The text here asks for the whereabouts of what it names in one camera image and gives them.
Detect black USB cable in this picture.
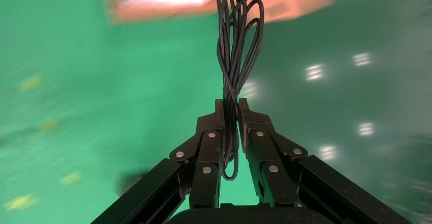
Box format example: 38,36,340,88
215,0,269,182

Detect green table mat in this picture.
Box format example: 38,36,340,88
0,0,338,224

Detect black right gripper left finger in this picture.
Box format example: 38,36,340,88
91,99,225,224

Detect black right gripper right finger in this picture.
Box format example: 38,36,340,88
237,97,411,224

